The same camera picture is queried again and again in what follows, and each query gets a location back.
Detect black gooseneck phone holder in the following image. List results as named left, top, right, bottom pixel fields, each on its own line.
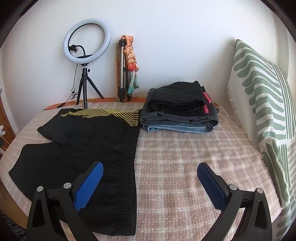
left=69, top=44, right=93, bottom=58

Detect folded dark grey pants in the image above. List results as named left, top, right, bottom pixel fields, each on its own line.
left=140, top=89, right=220, bottom=127

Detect beige checked blanket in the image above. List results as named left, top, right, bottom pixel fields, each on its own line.
left=0, top=102, right=283, bottom=241

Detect black ring light cable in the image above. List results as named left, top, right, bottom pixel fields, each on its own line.
left=43, top=64, right=79, bottom=111

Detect orange patterned bedsheet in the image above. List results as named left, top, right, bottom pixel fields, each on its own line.
left=44, top=96, right=148, bottom=111

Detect floral orange scarf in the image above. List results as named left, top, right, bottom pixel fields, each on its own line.
left=120, top=35, right=140, bottom=96

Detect folded black pants red label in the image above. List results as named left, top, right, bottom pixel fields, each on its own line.
left=148, top=81, right=212, bottom=114

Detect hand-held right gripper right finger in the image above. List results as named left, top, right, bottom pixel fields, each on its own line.
left=196, top=162, right=273, bottom=241

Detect black pants with yellow stripes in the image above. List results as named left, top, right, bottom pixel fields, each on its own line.
left=9, top=108, right=141, bottom=236

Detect folded silver tripod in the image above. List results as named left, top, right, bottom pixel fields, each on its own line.
left=117, top=39, right=132, bottom=102

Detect wooden cabinet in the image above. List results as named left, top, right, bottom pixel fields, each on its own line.
left=0, top=93, right=19, bottom=154

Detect small black tripod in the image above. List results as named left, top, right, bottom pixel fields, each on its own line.
left=76, top=63, right=104, bottom=109

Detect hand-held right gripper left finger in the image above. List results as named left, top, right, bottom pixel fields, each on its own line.
left=27, top=161, right=104, bottom=241

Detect folded blue jeans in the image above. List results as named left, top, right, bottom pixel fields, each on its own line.
left=142, top=123, right=214, bottom=134

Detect white ring light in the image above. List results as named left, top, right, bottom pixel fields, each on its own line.
left=63, top=19, right=112, bottom=63

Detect green and white patterned pillow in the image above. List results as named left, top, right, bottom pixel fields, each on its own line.
left=228, top=39, right=296, bottom=235

